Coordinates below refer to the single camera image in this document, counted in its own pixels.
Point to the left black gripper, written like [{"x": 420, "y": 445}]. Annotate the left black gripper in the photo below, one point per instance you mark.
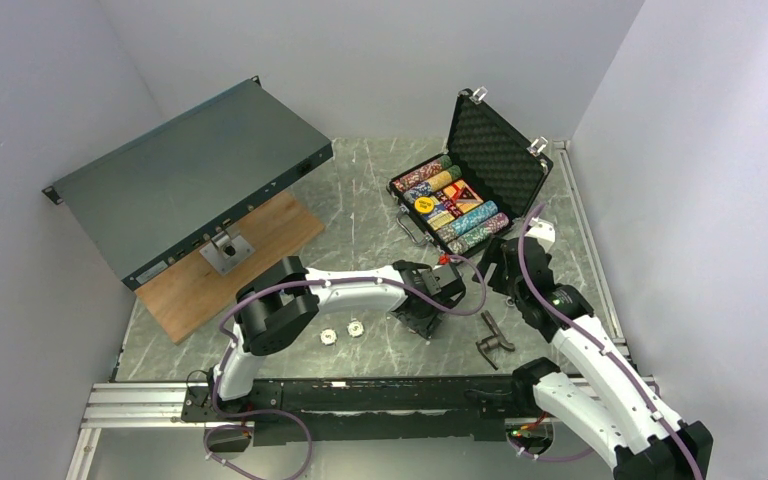
[{"x": 426, "y": 327}]

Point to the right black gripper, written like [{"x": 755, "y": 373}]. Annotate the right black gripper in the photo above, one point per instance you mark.
[{"x": 493, "y": 253}]

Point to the yellow blue card deck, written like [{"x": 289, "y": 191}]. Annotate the yellow blue card deck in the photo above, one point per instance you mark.
[{"x": 439, "y": 218}]

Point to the yellow big blind button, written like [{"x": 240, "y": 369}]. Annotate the yellow big blind button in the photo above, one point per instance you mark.
[{"x": 424, "y": 204}]

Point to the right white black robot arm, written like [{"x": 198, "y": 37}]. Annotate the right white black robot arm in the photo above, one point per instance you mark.
[{"x": 624, "y": 421}]

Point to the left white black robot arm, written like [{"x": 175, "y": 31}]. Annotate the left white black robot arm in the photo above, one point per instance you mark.
[{"x": 273, "y": 310}]

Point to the red card deck in case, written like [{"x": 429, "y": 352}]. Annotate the red card deck in case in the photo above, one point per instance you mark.
[{"x": 459, "y": 198}]

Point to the black poker chip case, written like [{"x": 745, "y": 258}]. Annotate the black poker chip case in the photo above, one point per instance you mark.
[{"x": 494, "y": 157}]

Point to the blue poker chip right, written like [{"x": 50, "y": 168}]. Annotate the blue poker chip right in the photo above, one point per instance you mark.
[{"x": 355, "y": 329}]

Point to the blue poker chip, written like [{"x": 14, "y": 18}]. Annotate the blue poker chip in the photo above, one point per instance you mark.
[
  {"x": 355, "y": 329},
  {"x": 328, "y": 337}
]

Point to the blue poker chip left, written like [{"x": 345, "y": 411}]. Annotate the blue poker chip left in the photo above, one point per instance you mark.
[{"x": 328, "y": 337}]

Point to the wooden board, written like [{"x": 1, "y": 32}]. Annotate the wooden board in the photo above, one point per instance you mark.
[{"x": 191, "y": 292}]

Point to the dark grey rack server chassis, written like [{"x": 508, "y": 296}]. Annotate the dark grey rack server chassis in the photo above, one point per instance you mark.
[{"x": 159, "y": 197}]

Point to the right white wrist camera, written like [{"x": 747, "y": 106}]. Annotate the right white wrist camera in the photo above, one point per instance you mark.
[{"x": 543, "y": 232}]

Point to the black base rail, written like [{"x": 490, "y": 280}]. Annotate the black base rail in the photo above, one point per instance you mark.
[{"x": 324, "y": 409}]

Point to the silver metal bracket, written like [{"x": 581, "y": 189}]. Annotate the silver metal bracket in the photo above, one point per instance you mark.
[{"x": 226, "y": 250}]

